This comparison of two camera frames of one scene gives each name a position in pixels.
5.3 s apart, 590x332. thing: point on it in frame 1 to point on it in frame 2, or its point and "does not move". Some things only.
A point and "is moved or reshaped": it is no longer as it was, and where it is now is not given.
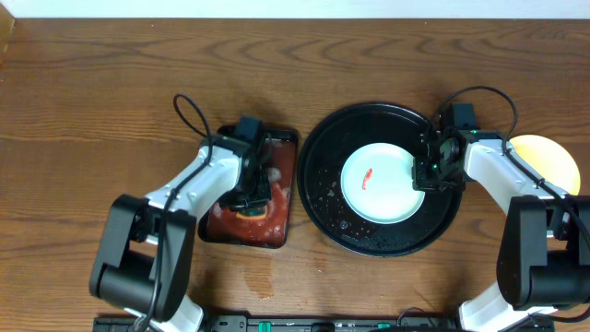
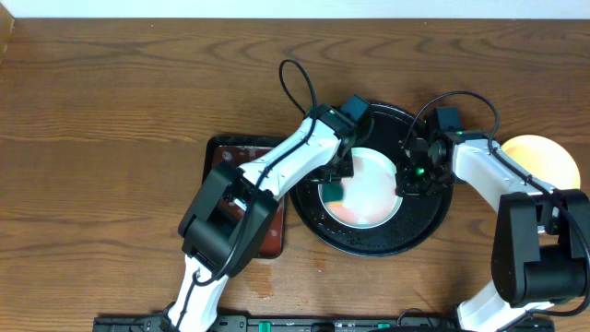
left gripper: x=246 y=201 to x=336 y=171
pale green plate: x=377 y=185 is moved or reshaped
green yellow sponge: x=255 y=213 is moved or reshaped
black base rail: x=307 y=325 does not move
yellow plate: x=550 y=160 does not move
